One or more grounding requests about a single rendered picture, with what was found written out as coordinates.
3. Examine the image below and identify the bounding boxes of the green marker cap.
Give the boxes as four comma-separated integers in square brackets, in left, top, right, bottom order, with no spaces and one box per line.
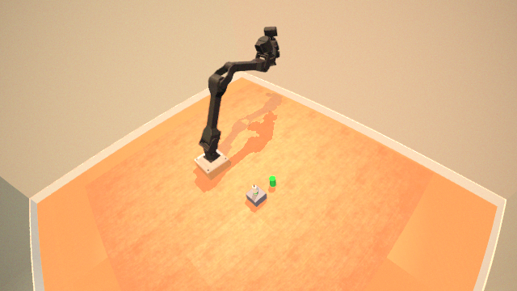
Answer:
[269,175,276,187]

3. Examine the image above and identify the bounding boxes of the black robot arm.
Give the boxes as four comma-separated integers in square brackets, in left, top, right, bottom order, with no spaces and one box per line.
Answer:
[198,36,277,163]

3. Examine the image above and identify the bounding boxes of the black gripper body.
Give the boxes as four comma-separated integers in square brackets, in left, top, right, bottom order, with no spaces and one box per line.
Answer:
[264,27,280,58]

